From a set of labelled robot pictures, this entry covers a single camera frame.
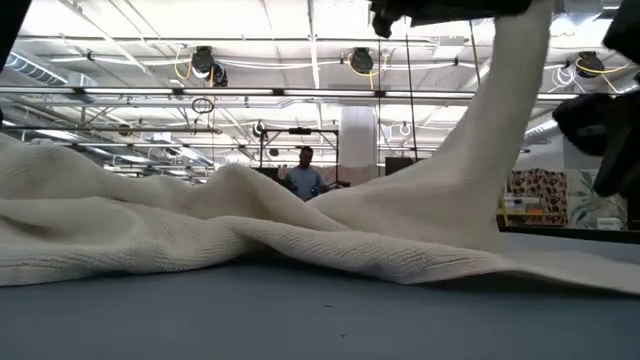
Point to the cream plaid waffle towel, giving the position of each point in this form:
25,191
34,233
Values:
250,230

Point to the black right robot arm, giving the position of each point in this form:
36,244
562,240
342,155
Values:
620,150

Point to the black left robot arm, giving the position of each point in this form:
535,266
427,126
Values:
10,25

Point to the white building pillar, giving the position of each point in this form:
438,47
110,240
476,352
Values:
357,135

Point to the pink hanging cloth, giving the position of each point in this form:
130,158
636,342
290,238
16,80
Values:
360,174

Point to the brown patterned fabric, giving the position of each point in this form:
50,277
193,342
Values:
542,190

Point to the person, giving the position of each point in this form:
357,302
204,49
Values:
305,180

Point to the floral patterned fabric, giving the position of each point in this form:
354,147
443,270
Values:
585,205

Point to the long ceiling light bar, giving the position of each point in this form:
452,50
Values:
225,92

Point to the black metal frame stand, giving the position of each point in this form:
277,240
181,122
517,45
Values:
300,131

